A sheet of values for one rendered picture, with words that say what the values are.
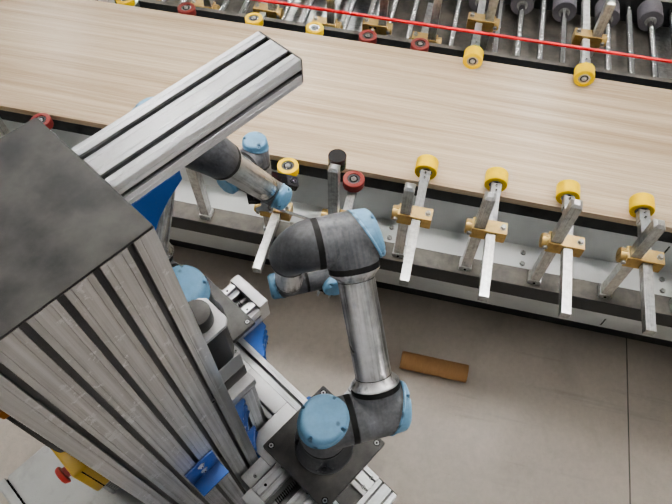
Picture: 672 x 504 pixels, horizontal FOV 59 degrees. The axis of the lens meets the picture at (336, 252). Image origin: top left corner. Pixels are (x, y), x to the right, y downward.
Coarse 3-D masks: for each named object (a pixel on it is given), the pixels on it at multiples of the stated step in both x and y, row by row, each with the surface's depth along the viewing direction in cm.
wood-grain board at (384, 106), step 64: (0, 0) 271; (64, 0) 271; (0, 64) 248; (64, 64) 248; (128, 64) 248; (192, 64) 248; (320, 64) 249; (384, 64) 249; (448, 64) 249; (256, 128) 229; (320, 128) 229; (384, 128) 229; (448, 128) 229; (512, 128) 229; (576, 128) 229; (640, 128) 230; (512, 192) 213; (640, 192) 213
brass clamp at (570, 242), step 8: (544, 232) 197; (544, 240) 194; (568, 240) 193; (576, 240) 193; (584, 240) 193; (544, 248) 195; (552, 248) 195; (560, 248) 194; (568, 248) 193; (576, 248) 192; (584, 248) 192; (576, 256) 195
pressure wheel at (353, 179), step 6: (348, 174) 216; (354, 174) 216; (360, 174) 216; (348, 180) 215; (354, 180) 215; (360, 180) 214; (348, 186) 213; (354, 186) 213; (360, 186) 214; (354, 192) 216
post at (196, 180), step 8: (192, 176) 209; (200, 176) 212; (192, 184) 213; (200, 184) 213; (200, 192) 216; (200, 200) 221; (208, 200) 225; (200, 208) 225; (208, 208) 227; (200, 216) 229; (208, 216) 228
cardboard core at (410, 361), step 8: (408, 352) 269; (408, 360) 266; (416, 360) 265; (424, 360) 265; (432, 360) 265; (440, 360) 266; (408, 368) 266; (416, 368) 265; (424, 368) 265; (432, 368) 264; (440, 368) 264; (448, 368) 263; (456, 368) 263; (464, 368) 263; (440, 376) 265; (448, 376) 264; (456, 376) 263; (464, 376) 262
